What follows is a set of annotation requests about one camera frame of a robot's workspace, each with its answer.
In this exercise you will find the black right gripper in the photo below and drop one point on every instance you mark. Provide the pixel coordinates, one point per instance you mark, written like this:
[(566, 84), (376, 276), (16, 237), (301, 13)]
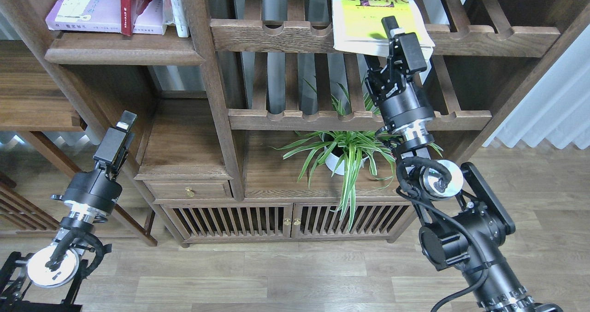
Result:
[(400, 101)]

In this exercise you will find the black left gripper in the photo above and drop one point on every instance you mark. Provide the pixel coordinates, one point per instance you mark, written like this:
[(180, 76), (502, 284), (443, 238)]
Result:
[(93, 188)]

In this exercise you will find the yellow green book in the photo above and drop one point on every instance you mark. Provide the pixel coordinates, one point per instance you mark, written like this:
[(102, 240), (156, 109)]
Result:
[(357, 26)]

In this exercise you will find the white lavender book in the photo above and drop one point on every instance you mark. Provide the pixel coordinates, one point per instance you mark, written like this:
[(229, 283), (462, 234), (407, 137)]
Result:
[(103, 16)]

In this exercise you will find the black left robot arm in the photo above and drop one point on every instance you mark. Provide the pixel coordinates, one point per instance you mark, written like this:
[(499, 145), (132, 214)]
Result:
[(75, 251)]

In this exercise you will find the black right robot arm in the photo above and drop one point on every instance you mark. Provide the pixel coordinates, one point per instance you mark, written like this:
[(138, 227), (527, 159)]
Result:
[(463, 222)]

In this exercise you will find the brass drawer knob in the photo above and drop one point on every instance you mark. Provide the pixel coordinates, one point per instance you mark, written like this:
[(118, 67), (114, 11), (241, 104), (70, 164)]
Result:
[(189, 192)]

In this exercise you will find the green spider plant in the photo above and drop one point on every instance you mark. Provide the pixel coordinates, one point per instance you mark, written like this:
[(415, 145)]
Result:
[(352, 149)]

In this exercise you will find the white plant pot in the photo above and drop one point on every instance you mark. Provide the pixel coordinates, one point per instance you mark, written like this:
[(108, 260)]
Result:
[(333, 158)]

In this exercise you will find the dark wooden bookshelf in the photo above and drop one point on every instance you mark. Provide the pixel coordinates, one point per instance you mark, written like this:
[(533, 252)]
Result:
[(255, 71)]

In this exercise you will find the white upright book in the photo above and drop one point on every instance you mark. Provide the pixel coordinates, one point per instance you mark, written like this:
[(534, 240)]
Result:
[(174, 15)]

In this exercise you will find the white curtain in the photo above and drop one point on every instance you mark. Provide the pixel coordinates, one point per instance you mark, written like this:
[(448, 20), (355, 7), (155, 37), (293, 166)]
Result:
[(557, 109)]

